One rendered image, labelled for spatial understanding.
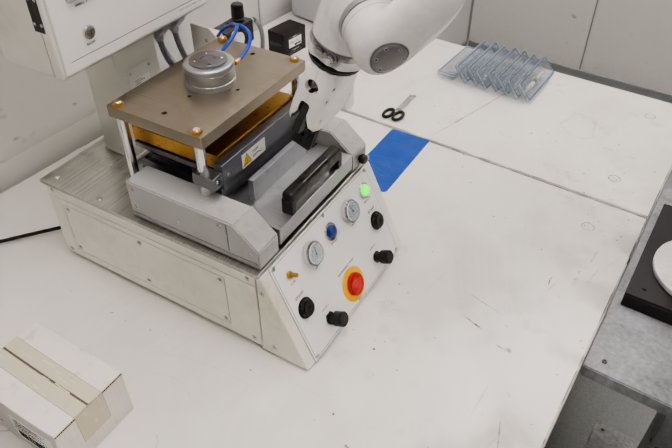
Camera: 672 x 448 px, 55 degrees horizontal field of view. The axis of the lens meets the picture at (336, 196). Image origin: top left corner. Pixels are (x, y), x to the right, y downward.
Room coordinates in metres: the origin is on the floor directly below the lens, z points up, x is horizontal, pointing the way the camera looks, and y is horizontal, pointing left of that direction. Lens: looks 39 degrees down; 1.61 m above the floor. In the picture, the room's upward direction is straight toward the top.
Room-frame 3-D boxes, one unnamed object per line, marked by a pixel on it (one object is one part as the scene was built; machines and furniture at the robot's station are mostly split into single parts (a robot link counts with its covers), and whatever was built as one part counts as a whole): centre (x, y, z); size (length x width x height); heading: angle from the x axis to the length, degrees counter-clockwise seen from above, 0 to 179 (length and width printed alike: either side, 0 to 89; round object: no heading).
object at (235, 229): (0.75, 0.21, 0.96); 0.25 x 0.05 x 0.07; 60
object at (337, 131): (0.98, 0.06, 0.96); 0.26 x 0.05 x 0.07; 60
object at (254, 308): (0.91, 0.18, 0.84); 0.53 x 0.37 x 0.17; 60
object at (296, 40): (1.65, 0.13, 0.83); 0.09 x 0.06 x 0.07; 141
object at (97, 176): (0.92, 0.23, 0.93); 0.46 x 0.35 x 0.01; 60
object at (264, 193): (0.88, 0.15, 0.97); 0.30 x 0.22 x 0.08; 60
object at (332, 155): (0.81, 0.04, 0.99); 0.15 x 0.02 x 0.04; 150
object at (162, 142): (0.91, 0.19, 1.07); 0.22 x 0.17 x 0.10; 150
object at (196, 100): (0.93, 0.21, 1.08); 0.31 x 0.24 x 0.13; 150
